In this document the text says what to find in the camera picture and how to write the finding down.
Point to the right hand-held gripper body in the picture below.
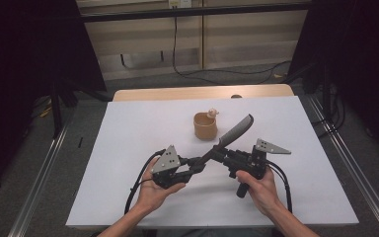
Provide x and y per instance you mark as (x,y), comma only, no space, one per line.
(248,161)

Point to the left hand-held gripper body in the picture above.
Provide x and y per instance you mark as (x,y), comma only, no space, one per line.
(167,164)

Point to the person's right hand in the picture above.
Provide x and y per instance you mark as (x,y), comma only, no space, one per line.
(260,191)

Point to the person's left hand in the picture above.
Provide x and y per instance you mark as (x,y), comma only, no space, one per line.
(151,194)

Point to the tan cup with figurine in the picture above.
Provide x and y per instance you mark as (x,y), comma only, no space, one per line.
(205,128)

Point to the small black stick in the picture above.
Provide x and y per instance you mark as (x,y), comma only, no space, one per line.
(80,142)

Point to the black metal stand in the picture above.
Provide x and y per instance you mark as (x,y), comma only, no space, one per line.
(326,95)
(56,115)

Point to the small yellow item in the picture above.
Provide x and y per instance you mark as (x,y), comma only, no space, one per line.
(46,112)

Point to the black horizontal bar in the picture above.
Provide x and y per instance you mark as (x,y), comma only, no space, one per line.
(177,14)

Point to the black curtain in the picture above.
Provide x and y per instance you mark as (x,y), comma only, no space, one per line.
(29,65)
(358,49)

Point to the aluminium floor rail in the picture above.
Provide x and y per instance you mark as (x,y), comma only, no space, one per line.
(358,171)
(37,184)

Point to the white wall outlet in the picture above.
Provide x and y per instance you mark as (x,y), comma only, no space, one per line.
(179,3)

